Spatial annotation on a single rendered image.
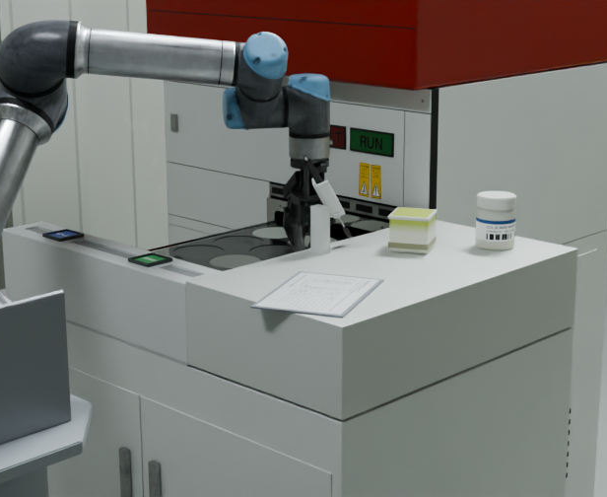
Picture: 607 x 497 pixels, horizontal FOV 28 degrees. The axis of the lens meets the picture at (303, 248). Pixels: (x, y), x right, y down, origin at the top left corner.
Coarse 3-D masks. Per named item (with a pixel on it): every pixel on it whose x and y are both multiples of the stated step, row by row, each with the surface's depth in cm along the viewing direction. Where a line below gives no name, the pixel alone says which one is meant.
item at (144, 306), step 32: (32, 224) 243; (32, 256) 234; (64, 256) 226; (96, 256) 219; (128, 256) 221; (32, 288) 236; (64, 288) 228; (96, 288) 221; (128, 288) 214; (160, 288) 207; (96, 320) 223; (128, 320) 215; (160, 320) 209; (160, 352) 211
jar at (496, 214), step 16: (480, 192) 223; (496, 192) 223; (480, 208) 221; (496, 208) 218; (512, 208) 220; (480, 224) 220; (496, 224) 219; (512, 224) 220; (480, 240) 221; (496, 240) 219; (512, 240) 221
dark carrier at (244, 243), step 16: (272, 224) 268; (208, 240) 255; (224, 240) 255; (240, 240) 255; (256, 240) 255; (272, 240) 255; (288, 240) 255; (336, 240) 255; (176, 256) 242; (192, 256) 243; (208, 256) 243; (256, 256) 242; (272, 256) 242
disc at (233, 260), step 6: (216, 258) 241; (222, 258) 241; (228, 258) 241; (234, 258) 241; (240, 258) 241; (246, 258) 241; (252, 258) 241; (258, 258) 241; (216, 264) 237; (222, 264) 237; (228, 264) 237; (234, 264) 237; (240, 264) 237; (246, 264) 236
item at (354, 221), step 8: (272, 200) 274; (280, 200) 272; (272, 208) 275; (280, 208) 273; (272, 216) 275; (344, 216) 260; (352, 216) 258; (360, 216) 257; (368, 216) 257; (344, 224) 260; (352, 224) 258; (360, 224) 257; (368, 224) 255; (376, 224) 253; (384, 224) 252
